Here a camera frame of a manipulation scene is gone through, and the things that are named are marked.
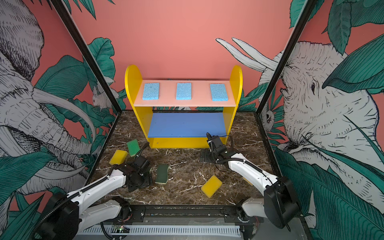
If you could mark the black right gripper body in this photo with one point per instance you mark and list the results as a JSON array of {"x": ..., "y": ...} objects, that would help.
[{"x": 216, "y": 156}]

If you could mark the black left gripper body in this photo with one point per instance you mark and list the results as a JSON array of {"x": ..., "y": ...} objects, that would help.
[{"x": 143, "y": 181}]

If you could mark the dark green sponge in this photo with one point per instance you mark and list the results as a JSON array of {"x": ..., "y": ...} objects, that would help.
[
  {"x": 162, "y": 174},
  {"x": 149, "y": 171}
]

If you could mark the blue sponge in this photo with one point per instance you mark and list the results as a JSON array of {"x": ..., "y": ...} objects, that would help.
[
  {"x": 219, "y": 92},
  {"x": 184, "y": 91},
  {"x": 151, "y": 91}
]

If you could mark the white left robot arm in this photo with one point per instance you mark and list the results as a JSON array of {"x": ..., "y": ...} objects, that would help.
[{"x": 66, "y": 215}]

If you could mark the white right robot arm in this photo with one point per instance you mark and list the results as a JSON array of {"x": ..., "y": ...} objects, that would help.
[{"x": 280, "y": 202}]

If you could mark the yellow pink blue shelf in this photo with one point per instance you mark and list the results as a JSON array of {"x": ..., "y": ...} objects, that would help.
[{"x": 171, "y": 124}]

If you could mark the bright green sponge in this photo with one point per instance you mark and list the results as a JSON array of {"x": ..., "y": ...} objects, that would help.
[{"x": 133, "y": 147}]

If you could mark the orange yellow sponge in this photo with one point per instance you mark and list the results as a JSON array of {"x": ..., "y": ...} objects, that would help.
[{"x": 248, "y": 182}]

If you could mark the white vent strip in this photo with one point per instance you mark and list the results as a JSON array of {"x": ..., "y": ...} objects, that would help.
[{"x": 163, "y": 230}]

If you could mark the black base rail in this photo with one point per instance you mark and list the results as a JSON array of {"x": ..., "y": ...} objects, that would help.
[{"x": 254, "y": 228}]

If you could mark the black left frame post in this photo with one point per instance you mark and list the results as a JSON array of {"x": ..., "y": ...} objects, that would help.
[{"x": 66, "y": 18}]

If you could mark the black frame post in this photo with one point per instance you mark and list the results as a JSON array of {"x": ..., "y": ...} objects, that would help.
[
  {"x": 66, "y": 18},
  {"x": 297, "y": 31}
]

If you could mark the black right frame post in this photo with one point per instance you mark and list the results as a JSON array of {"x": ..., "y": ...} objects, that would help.
[{"x": 297, "y": 31}]

